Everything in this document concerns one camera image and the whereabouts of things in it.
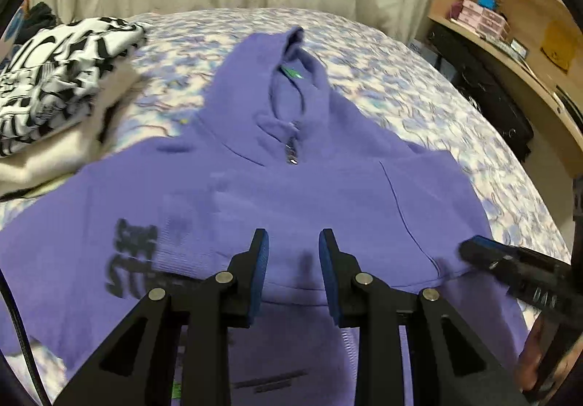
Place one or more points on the stack of pink boxes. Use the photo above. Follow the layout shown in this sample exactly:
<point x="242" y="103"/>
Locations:
<point x="483" y="21"/>

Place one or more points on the purple floral bed blanket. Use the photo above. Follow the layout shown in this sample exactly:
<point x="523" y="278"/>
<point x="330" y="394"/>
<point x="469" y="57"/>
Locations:
<point x="387" y="83"/>

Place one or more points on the purple hoodie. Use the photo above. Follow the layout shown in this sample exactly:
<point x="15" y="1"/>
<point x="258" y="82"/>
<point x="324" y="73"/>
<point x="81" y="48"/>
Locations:
<point x="273" y="187"/>

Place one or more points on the black bag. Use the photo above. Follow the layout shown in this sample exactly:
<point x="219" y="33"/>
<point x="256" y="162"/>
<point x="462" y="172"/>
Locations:
<point x="478" y="78"/>

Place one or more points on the cream folded garment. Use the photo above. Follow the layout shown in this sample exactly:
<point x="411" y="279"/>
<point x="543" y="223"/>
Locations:
<point x="45" y="164"/>

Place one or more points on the dark clothes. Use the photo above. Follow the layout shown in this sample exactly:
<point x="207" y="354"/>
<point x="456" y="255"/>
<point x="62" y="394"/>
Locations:
<point x="43" y="17"/>

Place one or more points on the person's right hand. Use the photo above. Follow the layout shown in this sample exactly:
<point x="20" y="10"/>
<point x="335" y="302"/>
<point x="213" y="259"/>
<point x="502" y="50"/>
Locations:
<point x="530" y="360"/>

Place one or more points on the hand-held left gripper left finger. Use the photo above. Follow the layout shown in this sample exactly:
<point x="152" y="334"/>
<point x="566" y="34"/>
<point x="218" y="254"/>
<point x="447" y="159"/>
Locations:
<point x="256" y="269"/>

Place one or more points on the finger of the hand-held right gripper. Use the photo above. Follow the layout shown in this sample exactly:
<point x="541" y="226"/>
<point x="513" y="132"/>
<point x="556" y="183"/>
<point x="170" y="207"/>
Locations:
<point x="483" y="256"/>

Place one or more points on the teal box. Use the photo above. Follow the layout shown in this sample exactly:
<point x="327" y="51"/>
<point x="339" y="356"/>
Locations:
<point x="486" y="2"/>

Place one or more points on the yellow bag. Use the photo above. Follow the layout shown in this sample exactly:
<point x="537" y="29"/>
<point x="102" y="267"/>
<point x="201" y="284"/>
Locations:
<point x="559" y="44"/>

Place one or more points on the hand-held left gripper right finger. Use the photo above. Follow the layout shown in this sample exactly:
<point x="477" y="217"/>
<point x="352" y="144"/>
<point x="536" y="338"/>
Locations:
<point x="329" y="274"/>

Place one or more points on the white cardboard box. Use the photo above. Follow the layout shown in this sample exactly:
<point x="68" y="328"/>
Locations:
<point x="418" y="46"/>

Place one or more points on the black and white patterned garment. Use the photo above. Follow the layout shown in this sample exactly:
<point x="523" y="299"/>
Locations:
<point x="54" y="69"/>

